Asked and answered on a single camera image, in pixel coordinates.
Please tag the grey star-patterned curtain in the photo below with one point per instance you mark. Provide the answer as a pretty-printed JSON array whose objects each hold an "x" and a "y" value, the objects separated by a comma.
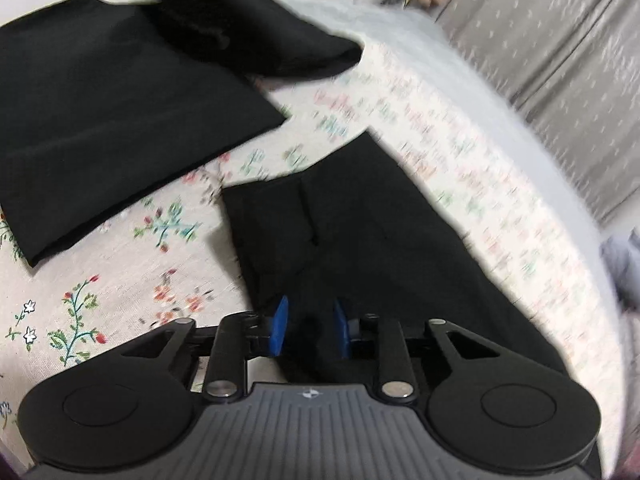
[{"x": 560, "y": 60}]

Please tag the black pants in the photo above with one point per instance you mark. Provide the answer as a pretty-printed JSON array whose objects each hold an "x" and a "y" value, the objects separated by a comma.
[{"x": 390, "y": 240}]

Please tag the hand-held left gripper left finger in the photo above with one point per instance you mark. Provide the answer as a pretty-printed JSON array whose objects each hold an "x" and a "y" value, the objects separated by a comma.
[{"x": 279, "y": 325}]

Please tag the folded black garment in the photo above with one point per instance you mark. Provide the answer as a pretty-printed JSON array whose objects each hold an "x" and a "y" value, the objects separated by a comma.
[{"x": 110, "y": 125}]

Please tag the floral printed cloth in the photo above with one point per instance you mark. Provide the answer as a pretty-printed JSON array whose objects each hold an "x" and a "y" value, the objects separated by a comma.
[{"x": 125, "y": 270}]

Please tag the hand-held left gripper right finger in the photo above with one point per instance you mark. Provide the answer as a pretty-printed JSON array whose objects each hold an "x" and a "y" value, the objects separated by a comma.
[{"x": 342, "y": 327}]

